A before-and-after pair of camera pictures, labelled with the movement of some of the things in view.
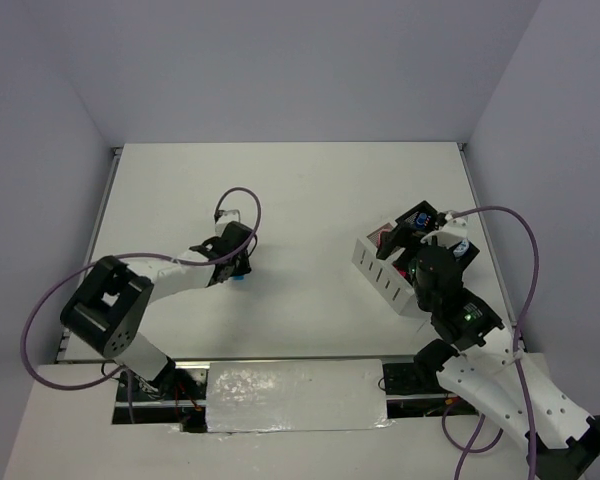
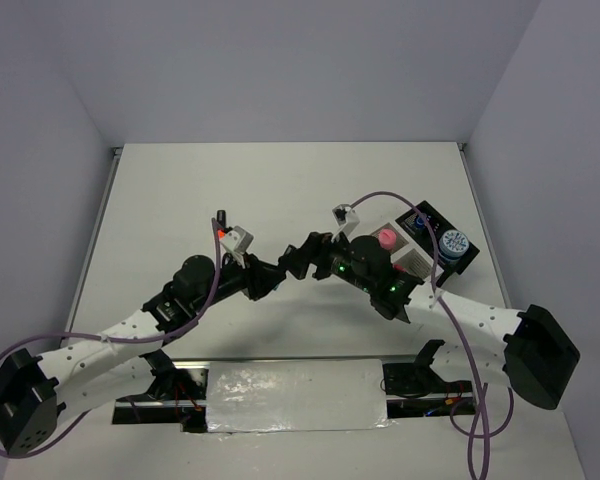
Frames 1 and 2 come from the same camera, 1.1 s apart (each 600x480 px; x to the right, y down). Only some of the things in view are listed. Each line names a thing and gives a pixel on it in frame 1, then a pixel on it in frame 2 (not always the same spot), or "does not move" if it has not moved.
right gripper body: x=423 y=300 to x=340 y=265
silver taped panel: x=296 y=396 does not move
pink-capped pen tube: x=385 y=239 does not move
